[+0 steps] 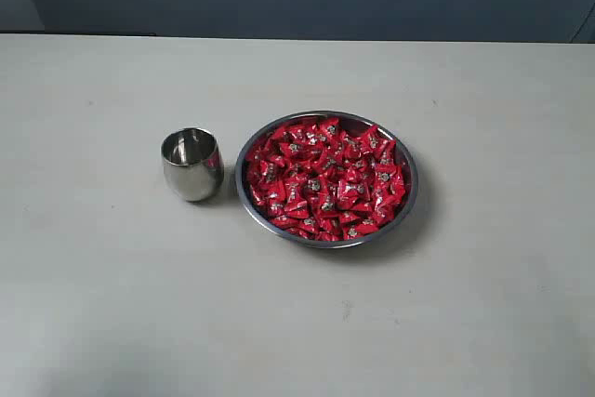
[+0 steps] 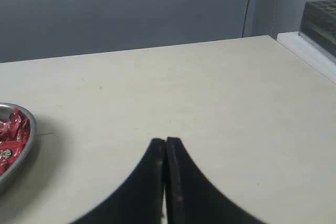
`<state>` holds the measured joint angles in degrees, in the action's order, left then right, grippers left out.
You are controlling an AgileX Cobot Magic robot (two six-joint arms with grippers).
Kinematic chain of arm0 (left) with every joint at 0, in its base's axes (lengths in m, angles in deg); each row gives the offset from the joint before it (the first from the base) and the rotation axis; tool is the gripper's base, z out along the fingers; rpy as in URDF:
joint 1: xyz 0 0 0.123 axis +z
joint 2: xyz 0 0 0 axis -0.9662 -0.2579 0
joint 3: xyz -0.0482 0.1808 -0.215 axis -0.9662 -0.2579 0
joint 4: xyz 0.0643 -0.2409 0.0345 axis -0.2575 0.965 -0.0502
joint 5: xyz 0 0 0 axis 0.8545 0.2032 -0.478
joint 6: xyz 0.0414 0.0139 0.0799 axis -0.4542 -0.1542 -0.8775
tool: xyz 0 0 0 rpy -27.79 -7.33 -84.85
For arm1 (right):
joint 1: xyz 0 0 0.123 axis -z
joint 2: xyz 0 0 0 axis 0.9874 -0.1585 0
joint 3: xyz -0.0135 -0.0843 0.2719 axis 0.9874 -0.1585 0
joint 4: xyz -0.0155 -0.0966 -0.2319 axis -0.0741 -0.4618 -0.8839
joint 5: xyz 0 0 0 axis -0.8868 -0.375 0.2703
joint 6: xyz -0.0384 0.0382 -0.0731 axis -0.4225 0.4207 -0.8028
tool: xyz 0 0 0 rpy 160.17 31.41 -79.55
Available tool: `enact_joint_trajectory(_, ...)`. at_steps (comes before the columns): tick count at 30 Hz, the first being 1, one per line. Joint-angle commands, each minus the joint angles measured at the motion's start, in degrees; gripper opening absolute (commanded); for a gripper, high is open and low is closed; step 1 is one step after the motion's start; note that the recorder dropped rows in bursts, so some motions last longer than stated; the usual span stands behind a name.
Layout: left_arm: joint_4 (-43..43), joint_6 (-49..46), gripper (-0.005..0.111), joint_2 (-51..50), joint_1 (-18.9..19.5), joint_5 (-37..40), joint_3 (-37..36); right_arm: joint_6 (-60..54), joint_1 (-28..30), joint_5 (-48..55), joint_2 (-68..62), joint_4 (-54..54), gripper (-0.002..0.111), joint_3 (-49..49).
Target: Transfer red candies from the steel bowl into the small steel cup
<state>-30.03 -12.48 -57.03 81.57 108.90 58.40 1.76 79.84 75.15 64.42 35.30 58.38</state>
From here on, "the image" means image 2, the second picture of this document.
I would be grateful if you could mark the stainless steel bowl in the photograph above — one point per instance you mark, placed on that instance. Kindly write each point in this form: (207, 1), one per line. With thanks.
(6, 110)

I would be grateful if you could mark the pile of red wrapped candies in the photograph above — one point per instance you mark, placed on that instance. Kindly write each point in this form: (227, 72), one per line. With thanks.
(15, 133)

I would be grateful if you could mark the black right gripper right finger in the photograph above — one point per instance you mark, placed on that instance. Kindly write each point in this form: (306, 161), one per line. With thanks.
(191, 197)

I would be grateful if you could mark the dark grid rack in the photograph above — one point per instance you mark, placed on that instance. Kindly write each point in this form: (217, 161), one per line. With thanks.
(318, 24)

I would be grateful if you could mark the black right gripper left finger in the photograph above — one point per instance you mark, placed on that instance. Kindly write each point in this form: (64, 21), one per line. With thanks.
(140, 197)

